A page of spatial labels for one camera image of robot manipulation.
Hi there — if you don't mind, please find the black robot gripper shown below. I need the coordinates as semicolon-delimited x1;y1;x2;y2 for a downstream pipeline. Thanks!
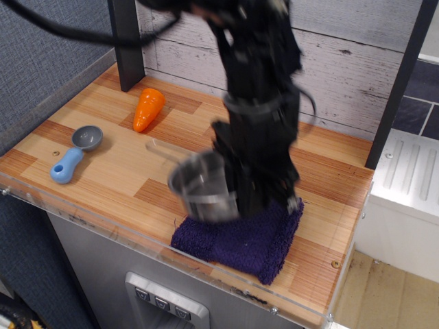
211;92;302;217

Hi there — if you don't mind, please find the stainless steel pan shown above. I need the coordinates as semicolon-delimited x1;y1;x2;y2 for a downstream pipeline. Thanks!
145;138;239;223

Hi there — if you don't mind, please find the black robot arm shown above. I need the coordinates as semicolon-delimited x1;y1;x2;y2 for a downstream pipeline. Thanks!
145;1;301;217

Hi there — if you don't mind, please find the purple folded cloth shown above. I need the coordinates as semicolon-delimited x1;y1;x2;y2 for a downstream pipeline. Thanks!
171;199;305;285

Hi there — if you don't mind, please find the orange toy carrot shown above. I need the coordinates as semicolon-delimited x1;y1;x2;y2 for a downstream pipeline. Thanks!
132;88;166;132

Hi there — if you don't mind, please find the silver dispenser button panel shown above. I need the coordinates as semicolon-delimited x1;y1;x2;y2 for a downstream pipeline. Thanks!
125;271;211;328

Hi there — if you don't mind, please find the white ridged side counter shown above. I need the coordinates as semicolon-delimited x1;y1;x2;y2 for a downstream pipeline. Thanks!
354;130;438;282

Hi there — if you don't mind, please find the blue grey measuring scoop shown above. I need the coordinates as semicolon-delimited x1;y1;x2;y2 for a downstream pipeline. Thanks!
50;125;104;184

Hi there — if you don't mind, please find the clear acrylic table guard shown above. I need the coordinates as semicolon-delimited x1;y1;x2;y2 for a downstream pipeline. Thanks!
1;164;333;328

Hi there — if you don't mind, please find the dark left frame post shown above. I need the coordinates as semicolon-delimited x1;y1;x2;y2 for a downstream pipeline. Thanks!
107;0;146;93

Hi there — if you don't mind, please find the dark frame post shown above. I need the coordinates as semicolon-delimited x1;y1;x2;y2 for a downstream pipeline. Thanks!
107;0;146;93
365;0;438;170

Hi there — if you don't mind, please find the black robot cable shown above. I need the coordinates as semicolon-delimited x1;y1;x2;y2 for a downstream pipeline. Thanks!
0;0;179;47

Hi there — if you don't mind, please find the dark right frame post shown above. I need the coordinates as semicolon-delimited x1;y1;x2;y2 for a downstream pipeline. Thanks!
365;0;438;170

